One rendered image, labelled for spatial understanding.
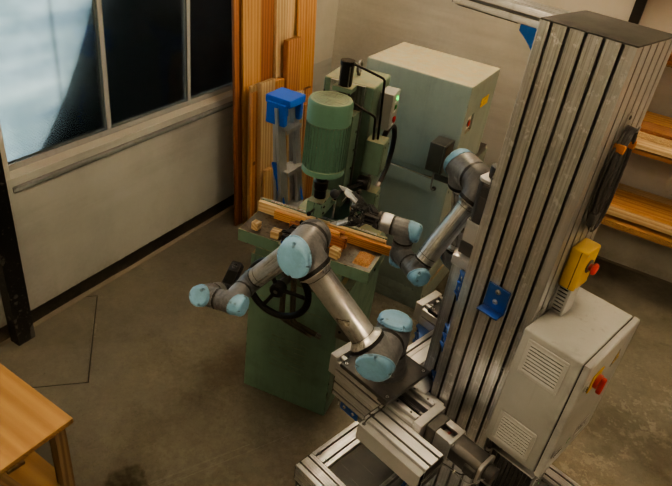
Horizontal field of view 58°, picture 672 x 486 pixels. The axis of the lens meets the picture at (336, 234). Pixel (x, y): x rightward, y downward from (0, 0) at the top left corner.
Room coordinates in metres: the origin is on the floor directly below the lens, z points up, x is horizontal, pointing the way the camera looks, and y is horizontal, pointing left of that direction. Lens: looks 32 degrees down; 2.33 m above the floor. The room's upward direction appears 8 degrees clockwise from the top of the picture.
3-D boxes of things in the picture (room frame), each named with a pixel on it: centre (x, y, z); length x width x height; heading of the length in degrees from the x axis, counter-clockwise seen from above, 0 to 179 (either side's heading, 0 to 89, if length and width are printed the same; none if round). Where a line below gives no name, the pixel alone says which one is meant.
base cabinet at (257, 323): (2.36, 0.06, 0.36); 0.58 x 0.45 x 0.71; 162
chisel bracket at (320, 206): (2.26, 0.08, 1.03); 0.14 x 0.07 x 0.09; 162
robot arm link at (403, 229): (1.94, -0.25, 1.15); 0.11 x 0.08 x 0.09; 72
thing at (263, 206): (2.26, 0.07, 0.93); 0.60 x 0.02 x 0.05; 72
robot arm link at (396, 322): (1.56, -0.23, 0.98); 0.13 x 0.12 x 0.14; 161
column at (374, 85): (2.52, 0.00, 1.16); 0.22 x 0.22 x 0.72; 72
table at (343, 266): (2.14, 0.11, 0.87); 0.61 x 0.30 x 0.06; 72
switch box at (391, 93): (2.50, -0.14, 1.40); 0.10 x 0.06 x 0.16; 162
